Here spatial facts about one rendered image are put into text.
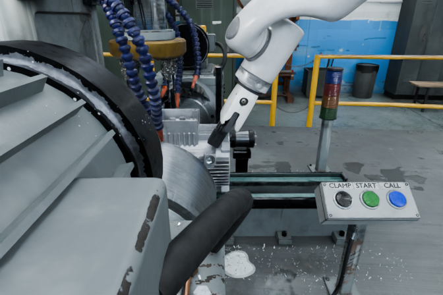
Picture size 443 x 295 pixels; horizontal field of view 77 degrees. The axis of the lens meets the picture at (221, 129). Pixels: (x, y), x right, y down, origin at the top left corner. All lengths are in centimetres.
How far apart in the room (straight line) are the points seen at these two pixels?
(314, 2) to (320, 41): 525
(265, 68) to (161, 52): 23
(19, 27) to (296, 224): 78
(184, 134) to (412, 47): 540
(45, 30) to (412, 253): 103
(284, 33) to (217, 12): 313
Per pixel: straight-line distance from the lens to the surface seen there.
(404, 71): 592
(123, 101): 20
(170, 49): 65
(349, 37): 594
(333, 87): 107
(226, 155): 71
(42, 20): 71
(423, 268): 93
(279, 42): 61
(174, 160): 49
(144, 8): 68
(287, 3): 55
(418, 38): 592
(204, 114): 96
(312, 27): 575
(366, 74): 571
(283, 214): 82
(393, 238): 98
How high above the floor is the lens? 138
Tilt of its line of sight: 22 degrees down
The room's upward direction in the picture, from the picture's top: straight up
